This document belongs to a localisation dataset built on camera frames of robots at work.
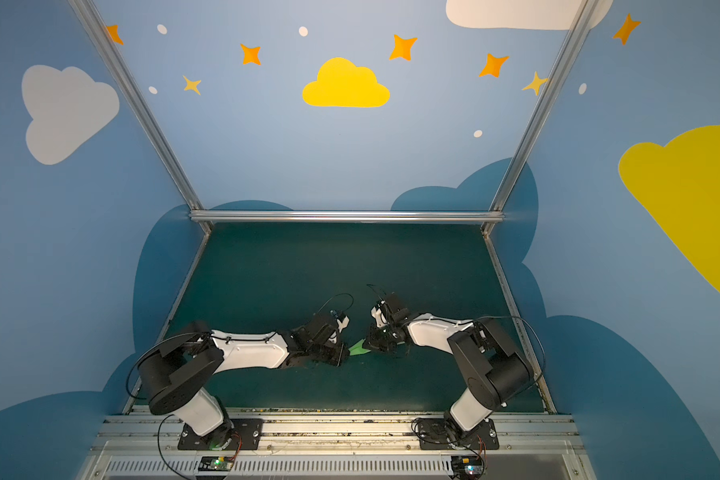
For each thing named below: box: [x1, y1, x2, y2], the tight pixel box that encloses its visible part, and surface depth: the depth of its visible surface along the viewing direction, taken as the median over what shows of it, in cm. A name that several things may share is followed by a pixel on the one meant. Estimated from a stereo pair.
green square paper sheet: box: [348, 338, 371, 356], surface depth 90 cm
